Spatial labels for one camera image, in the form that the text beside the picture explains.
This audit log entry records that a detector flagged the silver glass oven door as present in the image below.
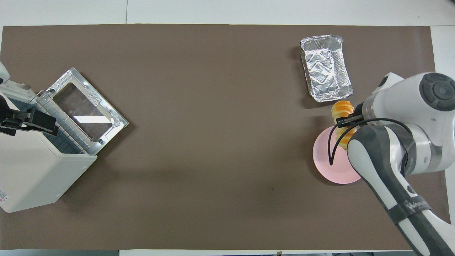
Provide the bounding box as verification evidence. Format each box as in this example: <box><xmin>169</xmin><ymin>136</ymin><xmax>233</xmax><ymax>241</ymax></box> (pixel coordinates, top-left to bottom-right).
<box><xmin>46</xmin><ymin>67</ymin><xmax>129</xmax><ymax>156</ymax></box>

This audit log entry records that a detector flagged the white toaster oven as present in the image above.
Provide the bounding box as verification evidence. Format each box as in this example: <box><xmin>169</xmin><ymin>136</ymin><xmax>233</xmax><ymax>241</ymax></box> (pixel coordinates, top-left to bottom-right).
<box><xmin>0</xmin><ymin>80</ymin><xmax>97</xmax><ymax>213</ymax></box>

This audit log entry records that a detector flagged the pink round plate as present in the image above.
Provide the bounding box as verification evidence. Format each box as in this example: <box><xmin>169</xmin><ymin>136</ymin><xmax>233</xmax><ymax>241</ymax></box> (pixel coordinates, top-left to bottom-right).
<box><xmin>312</xmin><ymin>126</ymin><xmax>362</xmax><ymax>185</ymax></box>

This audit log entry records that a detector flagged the metal wire oven rack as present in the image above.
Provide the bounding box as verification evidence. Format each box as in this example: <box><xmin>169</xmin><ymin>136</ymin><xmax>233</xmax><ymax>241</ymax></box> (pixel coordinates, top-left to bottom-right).
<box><xmin>36</xmin><ymin>90</ymin><xmax>98</xmax><ymax>156</ymax></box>

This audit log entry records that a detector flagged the brown table mat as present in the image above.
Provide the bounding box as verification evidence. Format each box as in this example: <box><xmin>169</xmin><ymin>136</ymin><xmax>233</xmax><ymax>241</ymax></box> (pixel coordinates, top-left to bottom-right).
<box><xmin>0</xmin><ymin>24</ymin><xmax>454</xmax><ymax>250</ymax></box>

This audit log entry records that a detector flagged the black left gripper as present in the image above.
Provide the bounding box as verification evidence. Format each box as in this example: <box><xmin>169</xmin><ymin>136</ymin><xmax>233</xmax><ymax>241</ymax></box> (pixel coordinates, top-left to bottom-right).
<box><xmin>0</xmin><ymin>94</ymin><xmax>59</xmax><ymax>137</ymax></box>

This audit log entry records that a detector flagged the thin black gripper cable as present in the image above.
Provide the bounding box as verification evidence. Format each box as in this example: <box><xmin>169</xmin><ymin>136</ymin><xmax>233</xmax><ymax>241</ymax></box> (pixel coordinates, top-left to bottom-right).
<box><xmin>328</xmin><ymin>117</ymin><xmax>413</xmax><ymax>175</ymax></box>

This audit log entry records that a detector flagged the aluminium foil tray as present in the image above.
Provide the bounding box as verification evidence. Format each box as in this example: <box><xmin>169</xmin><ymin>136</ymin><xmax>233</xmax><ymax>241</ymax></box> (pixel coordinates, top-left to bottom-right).
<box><xmin>300</xmin><ymin>34</ymin><xmax>354</xmax><ymax>103</ymax></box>

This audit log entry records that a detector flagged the golden ridged bread loaf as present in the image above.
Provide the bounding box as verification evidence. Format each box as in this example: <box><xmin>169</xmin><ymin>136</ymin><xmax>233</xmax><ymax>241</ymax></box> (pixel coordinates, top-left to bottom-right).
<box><xmin>331</xmin><ymin>101</ymin><xmax>357</xmax><ymax>150</ymax></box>

